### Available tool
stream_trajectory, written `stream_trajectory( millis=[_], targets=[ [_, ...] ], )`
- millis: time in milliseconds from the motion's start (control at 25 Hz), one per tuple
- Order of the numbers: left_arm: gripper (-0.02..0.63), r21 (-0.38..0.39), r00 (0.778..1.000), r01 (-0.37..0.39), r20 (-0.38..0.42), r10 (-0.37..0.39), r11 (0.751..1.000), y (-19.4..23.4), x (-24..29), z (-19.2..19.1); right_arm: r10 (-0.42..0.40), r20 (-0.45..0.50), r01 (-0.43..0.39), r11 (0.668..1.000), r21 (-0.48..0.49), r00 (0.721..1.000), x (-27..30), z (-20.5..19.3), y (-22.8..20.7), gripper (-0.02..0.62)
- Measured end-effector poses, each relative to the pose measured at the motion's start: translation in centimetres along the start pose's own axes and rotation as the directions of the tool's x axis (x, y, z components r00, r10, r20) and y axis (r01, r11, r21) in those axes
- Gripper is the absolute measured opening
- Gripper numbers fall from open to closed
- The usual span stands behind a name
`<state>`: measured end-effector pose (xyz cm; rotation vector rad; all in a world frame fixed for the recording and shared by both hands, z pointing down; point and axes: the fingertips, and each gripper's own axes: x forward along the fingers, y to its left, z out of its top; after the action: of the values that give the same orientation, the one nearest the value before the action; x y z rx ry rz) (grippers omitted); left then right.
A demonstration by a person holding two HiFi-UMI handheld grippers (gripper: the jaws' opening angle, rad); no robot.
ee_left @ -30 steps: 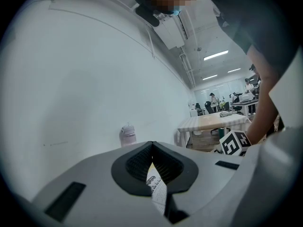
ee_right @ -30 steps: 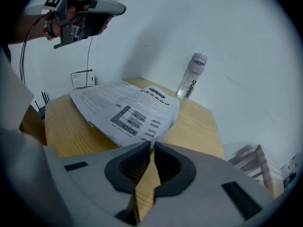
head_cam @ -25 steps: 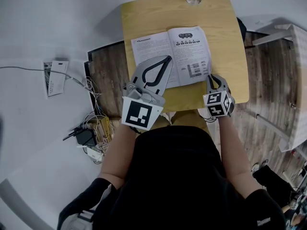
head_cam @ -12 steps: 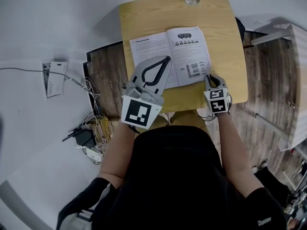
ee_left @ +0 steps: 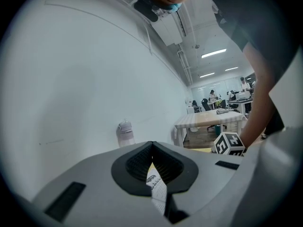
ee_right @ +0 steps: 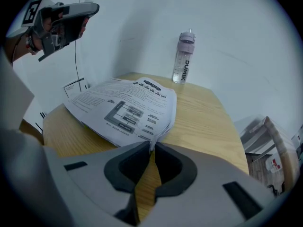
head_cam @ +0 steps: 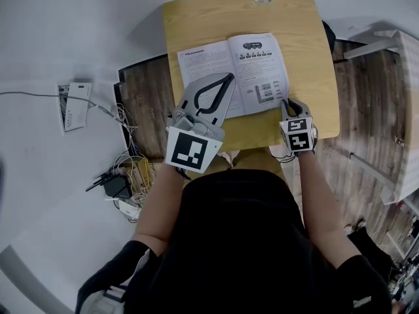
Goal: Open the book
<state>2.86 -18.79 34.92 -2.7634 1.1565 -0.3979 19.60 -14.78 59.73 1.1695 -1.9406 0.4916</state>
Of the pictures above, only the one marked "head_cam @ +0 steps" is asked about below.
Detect tangle of thin cables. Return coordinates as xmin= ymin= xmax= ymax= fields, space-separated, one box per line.
xmin=113 ymin=103 xmax=158 ymax=205

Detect person's white shoe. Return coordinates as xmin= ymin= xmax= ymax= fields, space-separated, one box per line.
xmin=219 ymin=150 xmax=240 ymax=169

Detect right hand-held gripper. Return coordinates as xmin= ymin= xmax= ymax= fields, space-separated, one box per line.
xmin=279 ymin=98 xmax=319 ymax=153

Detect person's black shirt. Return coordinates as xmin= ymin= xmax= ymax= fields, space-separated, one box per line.
xmin=75 ymin=168 xmax=393 ymax=314

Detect black chair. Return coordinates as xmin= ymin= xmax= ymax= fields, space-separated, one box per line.
xmin=321 ymin=20 xmax=337 ymax=57

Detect cardboard box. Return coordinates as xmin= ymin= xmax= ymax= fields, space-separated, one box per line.
xmin=119 ymin=157 xmax=155 ymax=196

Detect person's right forearm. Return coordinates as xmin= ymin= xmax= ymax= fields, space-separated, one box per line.
xmin=296 ymin=150 xmax=366 ymax=271

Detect white network wall box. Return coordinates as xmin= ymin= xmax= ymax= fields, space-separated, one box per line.
xmin=58 ymin=80 xmax=94 ymax=133

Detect grey cable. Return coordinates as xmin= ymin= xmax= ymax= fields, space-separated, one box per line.
xmin=0 ymin=91 xmax=118 ymax=120

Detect black router with antennas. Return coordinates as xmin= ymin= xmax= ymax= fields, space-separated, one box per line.
xmin=85 ymin=171 xmax=134 ymax=200

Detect person's yellow trousers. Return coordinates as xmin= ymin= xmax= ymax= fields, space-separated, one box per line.
xmin=228 ymin=145 xmax=285 ymax=179

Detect white router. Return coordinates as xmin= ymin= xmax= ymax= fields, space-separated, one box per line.
xmin=104 ymin=196 xmax=141 ymax=222

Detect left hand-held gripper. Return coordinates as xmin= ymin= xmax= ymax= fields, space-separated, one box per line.
xmin=165 ymin=72 xmax=238 ymax=175

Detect yellow and white booklet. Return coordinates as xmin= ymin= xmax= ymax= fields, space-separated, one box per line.
xmin=176 ymin=33 xmax=291 ymax=120

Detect person's left forearm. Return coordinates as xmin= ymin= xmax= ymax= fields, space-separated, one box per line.
xmin=133 ymin=162 xmax=186 ymax=258

